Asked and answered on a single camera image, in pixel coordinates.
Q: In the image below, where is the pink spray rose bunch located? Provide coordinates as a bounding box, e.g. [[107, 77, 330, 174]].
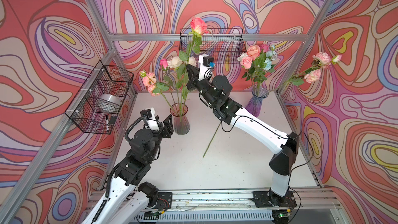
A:
[[139, 71, 172, 107]]

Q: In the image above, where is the purple blue glass vase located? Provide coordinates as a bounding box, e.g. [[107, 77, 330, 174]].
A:
[[246, 87, 269, 117]]

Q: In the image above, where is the black wire basket back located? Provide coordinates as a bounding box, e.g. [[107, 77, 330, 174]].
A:
[[179, 27, 246, 64]]

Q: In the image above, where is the red pink rose stem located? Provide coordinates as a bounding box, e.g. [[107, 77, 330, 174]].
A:
[[177, 17, 208, 117]]

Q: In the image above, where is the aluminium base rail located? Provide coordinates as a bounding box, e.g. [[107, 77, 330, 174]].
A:
[[90, 187, 343, 223]]

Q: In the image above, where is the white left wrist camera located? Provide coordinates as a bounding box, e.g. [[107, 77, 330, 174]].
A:
[[140, 107, 160, 132]]

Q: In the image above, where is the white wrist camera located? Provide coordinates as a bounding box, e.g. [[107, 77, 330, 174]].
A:
[[140, 107, 160, 132], [199, 54, 215, 81]]

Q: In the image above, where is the salmon pink rose stem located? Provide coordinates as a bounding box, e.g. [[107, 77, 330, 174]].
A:
[[247, 45, 261, 94]]

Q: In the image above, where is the pale cream rose stem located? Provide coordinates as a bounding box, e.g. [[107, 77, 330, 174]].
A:
[[202, 122, 221, 158]]

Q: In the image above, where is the red rimmed glass vase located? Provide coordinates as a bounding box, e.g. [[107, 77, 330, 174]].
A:
[[170, 103, 190, 135]]

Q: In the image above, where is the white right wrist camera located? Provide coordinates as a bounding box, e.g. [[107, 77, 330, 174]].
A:
[[199, 54, 215, 81]]

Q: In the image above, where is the pale pink rose bunch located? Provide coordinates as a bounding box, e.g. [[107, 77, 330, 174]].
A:
[[276, 52, 342, 91]]

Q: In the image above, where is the black wire basket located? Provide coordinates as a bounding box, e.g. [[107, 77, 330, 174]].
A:
[[65, 61, 134, 135], [179, 27, 246, 64]]

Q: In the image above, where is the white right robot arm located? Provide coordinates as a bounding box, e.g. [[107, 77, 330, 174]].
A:
[[186, 65, 299, 207]]

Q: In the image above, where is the light pink rose stem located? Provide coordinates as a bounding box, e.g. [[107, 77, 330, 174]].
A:
[[238, 52, 256, 90]]

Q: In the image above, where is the magenta rose stem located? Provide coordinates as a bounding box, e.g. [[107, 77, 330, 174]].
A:
[[160, 59, 173, 107]]

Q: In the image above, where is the cream peach rose stem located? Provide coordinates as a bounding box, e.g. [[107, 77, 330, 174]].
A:
[[167, 56, 186, 103]]

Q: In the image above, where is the hot pink rose stem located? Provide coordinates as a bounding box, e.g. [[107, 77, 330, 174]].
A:
[[259, 44, 271, 53]]

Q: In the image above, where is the black wire basket left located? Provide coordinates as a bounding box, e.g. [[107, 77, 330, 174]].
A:
[[65, 61, 134, 135]]

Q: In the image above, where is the white rose stem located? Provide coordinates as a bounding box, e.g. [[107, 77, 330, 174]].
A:
[[176, 57, 197, 104]]

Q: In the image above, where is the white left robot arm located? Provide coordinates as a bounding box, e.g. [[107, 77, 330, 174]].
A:
[[83, 109, 174, 224]]

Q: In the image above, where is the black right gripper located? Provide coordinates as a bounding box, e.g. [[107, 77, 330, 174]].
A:
[[186, 63, 218, 107]]

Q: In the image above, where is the silver tape roll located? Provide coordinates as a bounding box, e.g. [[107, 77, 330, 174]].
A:
[[99, 93, 122, 105]]

